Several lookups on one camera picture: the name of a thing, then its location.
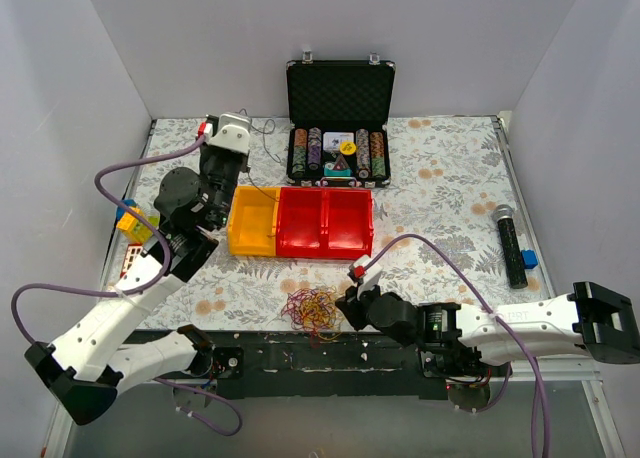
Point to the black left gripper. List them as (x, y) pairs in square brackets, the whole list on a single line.
[(220, 154)]

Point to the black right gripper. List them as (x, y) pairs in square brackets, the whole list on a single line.
[(351, 307)]

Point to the yellow plastic bin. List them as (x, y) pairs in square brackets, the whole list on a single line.
[(252, 223)]

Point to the red plastic bin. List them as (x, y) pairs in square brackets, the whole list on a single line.
[(301, 224), (349, 224)]

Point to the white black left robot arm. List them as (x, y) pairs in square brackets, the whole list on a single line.
[(90, 365)]

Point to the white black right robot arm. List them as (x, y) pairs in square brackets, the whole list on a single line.
[(591, 321)]

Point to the blue toy brick left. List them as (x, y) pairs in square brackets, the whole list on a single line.
[(127, 203)]

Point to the blue toy brick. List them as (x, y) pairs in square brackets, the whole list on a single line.
[(127, 203), (529, 259)]

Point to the floral table mat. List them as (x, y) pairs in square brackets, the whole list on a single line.
[(432, 229)]

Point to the red white toy house block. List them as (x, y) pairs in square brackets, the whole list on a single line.
[(131, 253)]

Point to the black poker chip case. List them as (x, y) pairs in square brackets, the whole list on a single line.
[(338, 117)]

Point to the black handheld microphone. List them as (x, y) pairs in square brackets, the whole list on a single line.
[(514, 263)]

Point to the blue toy brick right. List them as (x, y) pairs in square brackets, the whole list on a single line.
[(529, 259)]

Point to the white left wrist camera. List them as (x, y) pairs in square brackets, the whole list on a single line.
[(230, 131)]

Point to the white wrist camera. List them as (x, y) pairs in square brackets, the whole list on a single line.
[(365, 274), (230, 131)]

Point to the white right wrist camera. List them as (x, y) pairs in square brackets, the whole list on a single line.
[(365, 274)]

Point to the aluminium frame rail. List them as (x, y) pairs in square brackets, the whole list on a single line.
[(557, 368)]

